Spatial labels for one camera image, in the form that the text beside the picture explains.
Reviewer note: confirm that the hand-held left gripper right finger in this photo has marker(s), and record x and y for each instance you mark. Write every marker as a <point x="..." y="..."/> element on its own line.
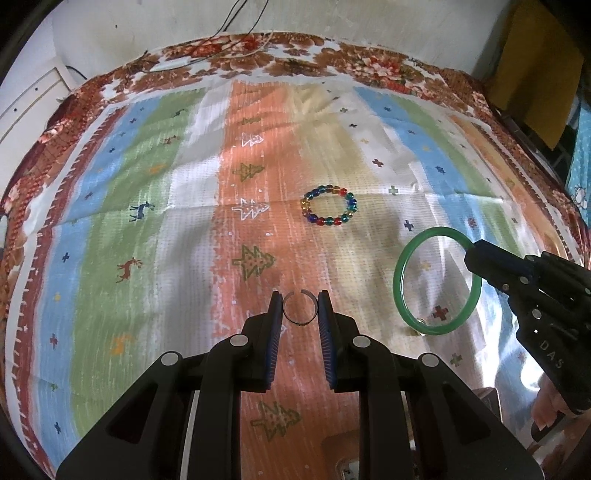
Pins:
<point x="324" y="323"/>

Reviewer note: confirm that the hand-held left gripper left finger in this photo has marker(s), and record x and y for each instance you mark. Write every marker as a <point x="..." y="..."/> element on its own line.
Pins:
<point x="276" y="323"/>

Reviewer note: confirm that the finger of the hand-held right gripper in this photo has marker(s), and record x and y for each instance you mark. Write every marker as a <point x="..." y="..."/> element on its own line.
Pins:
<point x="494" y="274"/>
<point x="503" y="254"/>

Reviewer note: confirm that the green jade bangle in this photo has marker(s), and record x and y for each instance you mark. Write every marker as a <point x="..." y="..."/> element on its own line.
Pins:
<point x="398" y="286"/>

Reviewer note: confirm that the person's right hand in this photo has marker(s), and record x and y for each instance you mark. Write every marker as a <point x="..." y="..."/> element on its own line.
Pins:
<point x="548" y="406"/>

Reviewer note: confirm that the black metal rack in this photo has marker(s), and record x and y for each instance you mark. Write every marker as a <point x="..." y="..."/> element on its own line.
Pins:
<point x="535" y="147"/>

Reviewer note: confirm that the brown hanging garment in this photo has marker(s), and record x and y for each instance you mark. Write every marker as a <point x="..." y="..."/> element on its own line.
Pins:
<point x="535" y="69"/>

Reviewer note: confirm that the striped colourful bed cover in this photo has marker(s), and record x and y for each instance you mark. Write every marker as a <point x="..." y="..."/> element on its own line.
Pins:
<point x="369" y="60"/>

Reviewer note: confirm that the white wooden headboard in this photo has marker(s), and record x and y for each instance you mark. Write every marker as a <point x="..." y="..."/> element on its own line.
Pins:
<point x="27" y="101"/>

